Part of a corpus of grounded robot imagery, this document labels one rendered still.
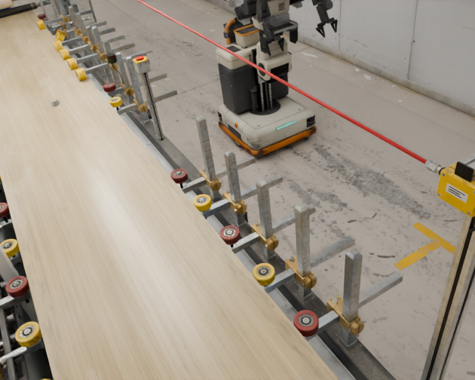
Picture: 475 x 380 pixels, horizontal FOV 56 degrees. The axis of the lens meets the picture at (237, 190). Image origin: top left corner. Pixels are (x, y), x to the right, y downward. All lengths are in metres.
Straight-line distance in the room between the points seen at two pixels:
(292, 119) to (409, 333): 1.92
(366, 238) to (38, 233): 1.95
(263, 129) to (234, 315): 2.28
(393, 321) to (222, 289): 1.28
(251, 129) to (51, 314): 2.34
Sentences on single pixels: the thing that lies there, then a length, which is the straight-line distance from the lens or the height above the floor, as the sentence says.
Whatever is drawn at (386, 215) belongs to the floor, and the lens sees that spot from 3.21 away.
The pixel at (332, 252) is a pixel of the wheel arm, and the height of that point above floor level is 0.83.
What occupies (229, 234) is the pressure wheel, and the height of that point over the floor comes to 0.90.
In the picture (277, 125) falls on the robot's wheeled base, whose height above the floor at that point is 0.27.
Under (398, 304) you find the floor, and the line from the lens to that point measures 2.71.
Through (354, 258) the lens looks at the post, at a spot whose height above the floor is 1.15.
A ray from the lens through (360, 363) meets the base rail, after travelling 1.67.
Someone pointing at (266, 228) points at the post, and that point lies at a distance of 1.81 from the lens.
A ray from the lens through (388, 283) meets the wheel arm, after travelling 1.69.
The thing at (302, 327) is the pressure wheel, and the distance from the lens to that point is 1.48.
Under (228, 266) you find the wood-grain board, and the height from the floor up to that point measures 0.90.
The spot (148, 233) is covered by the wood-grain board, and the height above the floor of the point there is 0.90.
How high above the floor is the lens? 2.14
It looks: 38 degrees down
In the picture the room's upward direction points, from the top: 8 degrees counter-clockwise
